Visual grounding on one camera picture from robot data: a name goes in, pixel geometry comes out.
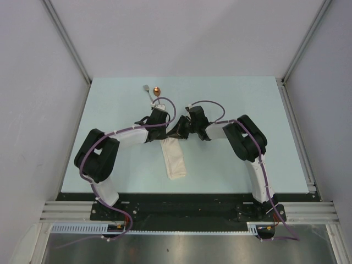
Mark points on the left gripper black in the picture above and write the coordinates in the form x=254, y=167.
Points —
x=162, y=136

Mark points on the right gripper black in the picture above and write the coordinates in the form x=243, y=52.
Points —
x=178, y=131

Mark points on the white cloth napkin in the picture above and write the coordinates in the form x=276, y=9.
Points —
x=173, y=158

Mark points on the silver fork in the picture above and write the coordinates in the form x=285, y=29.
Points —
x=147, y=89

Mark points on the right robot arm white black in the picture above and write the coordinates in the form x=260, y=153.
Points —
x=247, y=141

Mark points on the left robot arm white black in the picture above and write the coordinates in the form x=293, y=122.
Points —
x=97, y=155

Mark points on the copper spoon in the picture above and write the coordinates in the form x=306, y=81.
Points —
x=157, y=91

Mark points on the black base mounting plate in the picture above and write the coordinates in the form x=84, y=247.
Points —
x=239, y=207

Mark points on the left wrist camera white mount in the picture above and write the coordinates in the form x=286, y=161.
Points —
x=158, y=106

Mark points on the right aluminium frame post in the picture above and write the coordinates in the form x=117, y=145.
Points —
x=318, y=19

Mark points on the aluminium frame post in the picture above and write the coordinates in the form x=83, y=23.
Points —
x=67, y=42
x=318, y=19

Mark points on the white slotted cable duct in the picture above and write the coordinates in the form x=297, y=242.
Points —
x=246, y=228

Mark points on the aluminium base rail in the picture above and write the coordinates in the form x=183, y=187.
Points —
x=296, y=212

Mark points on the left aluminium frame post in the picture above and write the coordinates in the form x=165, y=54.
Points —
x=67, y=42

